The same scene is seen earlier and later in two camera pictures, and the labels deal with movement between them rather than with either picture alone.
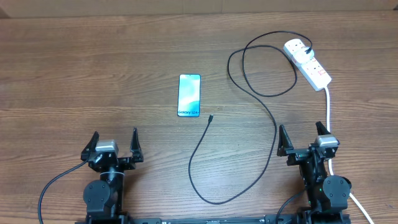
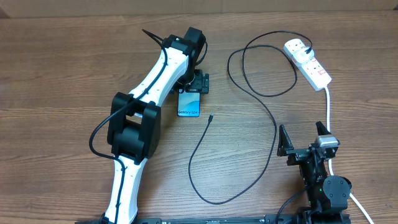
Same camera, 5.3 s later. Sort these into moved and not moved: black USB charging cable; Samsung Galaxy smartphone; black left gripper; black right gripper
Moved: black left gripper
Not moved: black USB charging cable; black right gripper; Samsung Galaxy smartphone
